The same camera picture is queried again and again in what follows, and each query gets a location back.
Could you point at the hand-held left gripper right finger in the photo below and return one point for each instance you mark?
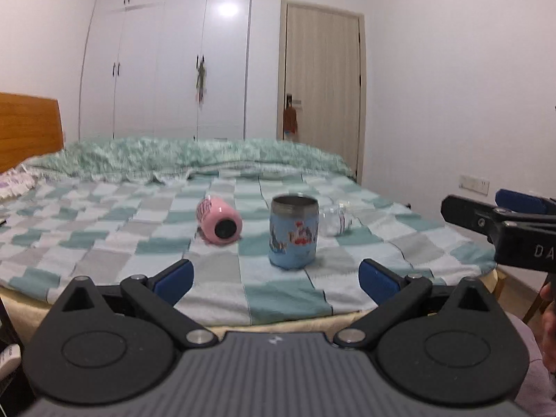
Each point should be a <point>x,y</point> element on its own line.
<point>377,280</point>

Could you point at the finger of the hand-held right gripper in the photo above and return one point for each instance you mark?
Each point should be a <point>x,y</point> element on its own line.
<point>523,202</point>
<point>467,215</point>

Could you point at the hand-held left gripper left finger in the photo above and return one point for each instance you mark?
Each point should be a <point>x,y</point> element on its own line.
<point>176,280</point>

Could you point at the pink cup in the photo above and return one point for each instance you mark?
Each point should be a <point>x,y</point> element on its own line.
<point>217,221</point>

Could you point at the blue printed metal-rimmed cup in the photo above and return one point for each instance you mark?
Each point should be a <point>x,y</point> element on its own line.
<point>293,239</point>

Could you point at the person's right hand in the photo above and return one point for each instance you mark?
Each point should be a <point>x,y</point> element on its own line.
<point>548,343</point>

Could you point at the checkered green bed sheet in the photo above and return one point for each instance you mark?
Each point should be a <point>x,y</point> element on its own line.
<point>130,243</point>

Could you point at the wooden chair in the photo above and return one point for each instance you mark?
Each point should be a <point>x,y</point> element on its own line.
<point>532,308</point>

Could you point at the beige mattress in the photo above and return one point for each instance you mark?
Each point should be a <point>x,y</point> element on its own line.
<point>282,323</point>

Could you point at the green floral quilt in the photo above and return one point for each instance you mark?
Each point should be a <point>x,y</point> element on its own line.
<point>195,154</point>

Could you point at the person's pink trousers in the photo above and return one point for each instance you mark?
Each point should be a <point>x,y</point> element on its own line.
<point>536,386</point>

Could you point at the small white device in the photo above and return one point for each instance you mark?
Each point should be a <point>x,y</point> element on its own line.
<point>9,357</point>

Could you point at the purple floral pillow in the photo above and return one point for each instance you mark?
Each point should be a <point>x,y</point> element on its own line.
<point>13,184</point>

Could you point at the beige door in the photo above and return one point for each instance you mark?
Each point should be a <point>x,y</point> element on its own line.
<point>323,87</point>

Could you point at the green wardrobe hanging ornament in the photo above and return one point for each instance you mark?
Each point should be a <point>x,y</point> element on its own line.
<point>200,80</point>

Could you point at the wooden headboard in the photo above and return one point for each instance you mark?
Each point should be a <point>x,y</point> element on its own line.
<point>28,130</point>

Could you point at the white wardrobe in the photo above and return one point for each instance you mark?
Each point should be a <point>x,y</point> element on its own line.
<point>160,61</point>

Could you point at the white wall socket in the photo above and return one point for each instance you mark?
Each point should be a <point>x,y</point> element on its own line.
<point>474,183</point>

